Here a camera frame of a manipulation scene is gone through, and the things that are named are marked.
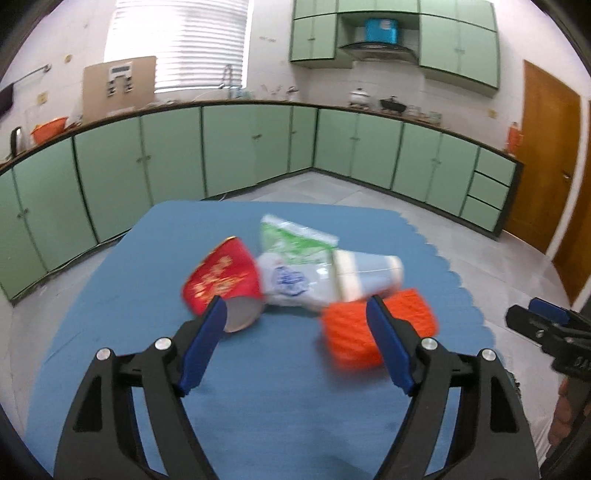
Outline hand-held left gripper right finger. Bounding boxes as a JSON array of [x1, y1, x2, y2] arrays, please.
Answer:
[[365, 295, 541, 480]]

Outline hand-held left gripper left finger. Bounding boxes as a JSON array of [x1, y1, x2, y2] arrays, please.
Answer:
[[53, 295, 228, 480]]

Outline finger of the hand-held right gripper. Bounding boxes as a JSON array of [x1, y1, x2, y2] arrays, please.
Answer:
[[505, 305, 557, 347], [529, 298, 575, 325]]

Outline orange foam net sleeve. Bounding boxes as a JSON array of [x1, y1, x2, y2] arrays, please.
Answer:
[[320, 288, 439, 371]]

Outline red paper cup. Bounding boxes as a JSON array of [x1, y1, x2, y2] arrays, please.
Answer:
[[181, 236, 265, 334]]

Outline blue and white paper cup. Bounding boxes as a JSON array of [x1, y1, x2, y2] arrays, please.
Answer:
[[332, 249, 404, 302]]

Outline white bag with blue print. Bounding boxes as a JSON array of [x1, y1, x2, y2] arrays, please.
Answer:
[[256, 253, 340, 317]]

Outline green plastic bag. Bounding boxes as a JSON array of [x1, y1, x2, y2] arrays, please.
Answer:
[[259, 215, 339, 266]]

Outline person's right hand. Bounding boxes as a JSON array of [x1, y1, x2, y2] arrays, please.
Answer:
[[549, 376, 575, 439]]

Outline blue scalloped table mat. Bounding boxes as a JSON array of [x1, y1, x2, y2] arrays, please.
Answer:
[[25, 199, 518, 480]]

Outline wooden door with knob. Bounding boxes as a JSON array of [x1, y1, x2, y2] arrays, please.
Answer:
[[501, 59, 581, 254]]

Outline red thermos flask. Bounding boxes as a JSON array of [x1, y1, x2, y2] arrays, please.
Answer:
[[507, 121, 525, 155]]

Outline green base cabinets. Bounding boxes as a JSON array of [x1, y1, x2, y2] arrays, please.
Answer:
[[0, 99, 525, 305]]

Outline orange plastic basin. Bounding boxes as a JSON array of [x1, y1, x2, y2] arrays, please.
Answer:
[[30, 117, 69, 144]]

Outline brown cardboard panel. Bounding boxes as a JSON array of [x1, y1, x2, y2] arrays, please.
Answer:
[[82, 56, 158, 121]]

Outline black range hood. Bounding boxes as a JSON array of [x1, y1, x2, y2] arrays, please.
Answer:
[[337, 41, 419, 65]]

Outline white window blind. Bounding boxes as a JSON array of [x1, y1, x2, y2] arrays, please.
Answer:
[[104, 0, 250, 93]]

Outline blue wrapped hood chimney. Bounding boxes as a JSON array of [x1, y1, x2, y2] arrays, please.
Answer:
[[366, 18, 400, 44]]

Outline green wall cabinets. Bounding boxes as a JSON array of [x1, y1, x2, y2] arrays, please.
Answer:
[[288, 0, 502, 97]]

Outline metal towel rail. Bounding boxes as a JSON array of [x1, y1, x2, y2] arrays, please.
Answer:
[[11, 65, 51, 86]]

